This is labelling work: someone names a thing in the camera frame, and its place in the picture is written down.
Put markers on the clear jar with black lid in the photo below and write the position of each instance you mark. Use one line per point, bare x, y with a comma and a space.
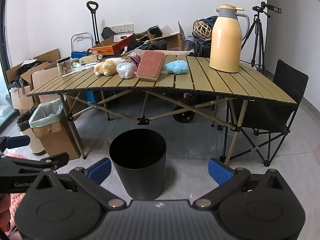
63, 67

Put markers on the white wall socket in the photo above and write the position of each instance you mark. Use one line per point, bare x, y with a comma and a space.
125, 27

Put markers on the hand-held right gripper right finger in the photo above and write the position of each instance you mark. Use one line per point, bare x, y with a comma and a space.
218, 171

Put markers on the white bin with black bag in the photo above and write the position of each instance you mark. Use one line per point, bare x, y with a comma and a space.
35, 145

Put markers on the metal folding frame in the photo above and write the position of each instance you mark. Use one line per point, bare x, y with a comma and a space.
82, 34

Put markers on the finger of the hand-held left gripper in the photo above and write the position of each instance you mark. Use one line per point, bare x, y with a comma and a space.
17, 141
37, 162

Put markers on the large open cardboard box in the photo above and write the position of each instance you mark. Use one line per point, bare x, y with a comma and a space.
42, 77

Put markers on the black camera tripod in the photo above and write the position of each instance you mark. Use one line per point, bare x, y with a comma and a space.
257, 35

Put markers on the blue box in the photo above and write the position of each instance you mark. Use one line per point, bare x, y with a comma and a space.
77, 55

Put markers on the blue water bottle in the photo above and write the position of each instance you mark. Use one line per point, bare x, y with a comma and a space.
188, 45

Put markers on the cardboard box with green liner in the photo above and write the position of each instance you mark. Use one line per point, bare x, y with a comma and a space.
57, 142

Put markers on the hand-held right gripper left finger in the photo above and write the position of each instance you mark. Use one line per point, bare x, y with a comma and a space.
101, 171

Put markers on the black round bin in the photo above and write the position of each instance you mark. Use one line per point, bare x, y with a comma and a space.
137, 170

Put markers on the clear crumpled plastic bag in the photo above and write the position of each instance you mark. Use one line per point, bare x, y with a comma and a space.
126, 70

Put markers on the red book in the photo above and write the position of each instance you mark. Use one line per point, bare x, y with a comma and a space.
150, 65

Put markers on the olive folding camping table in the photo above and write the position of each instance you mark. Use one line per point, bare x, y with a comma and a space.
200, 75

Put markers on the black folding chair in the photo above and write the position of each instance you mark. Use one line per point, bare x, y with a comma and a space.
287, 85

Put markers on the rattan ball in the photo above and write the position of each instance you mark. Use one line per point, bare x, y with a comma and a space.
202, 30

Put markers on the light blue plush toy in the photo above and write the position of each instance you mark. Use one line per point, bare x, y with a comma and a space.
176, 67

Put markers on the yellow thermos jug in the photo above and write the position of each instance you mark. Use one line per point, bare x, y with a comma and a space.
225, 45

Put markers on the yellow and white plush sheep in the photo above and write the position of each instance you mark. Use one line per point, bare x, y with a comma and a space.
105, 67

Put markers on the orange shoe box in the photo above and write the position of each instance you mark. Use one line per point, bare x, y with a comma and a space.
107, 50

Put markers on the purple shiny cloth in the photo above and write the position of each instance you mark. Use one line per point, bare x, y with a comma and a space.
136, 58

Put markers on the black bag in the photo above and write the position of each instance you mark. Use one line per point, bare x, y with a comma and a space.
107, 32

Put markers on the blue bag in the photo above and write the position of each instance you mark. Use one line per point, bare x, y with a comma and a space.
200, 45

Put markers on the black wagon wheel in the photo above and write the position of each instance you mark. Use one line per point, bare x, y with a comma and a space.
183, 117

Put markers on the yellow paper box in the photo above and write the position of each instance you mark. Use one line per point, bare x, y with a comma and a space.
87, 59

